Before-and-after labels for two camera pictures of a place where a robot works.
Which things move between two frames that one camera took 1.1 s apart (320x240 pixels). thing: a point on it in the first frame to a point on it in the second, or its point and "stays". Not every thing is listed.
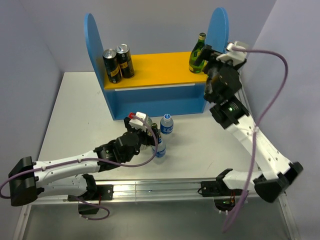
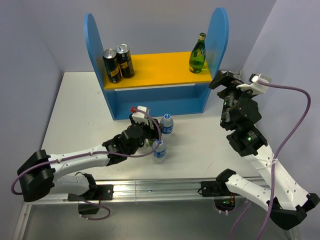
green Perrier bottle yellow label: (196, 64) stays
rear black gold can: (125, 60) stays
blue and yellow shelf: (163, 84) stays
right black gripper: (206, 52) to (225, 79)
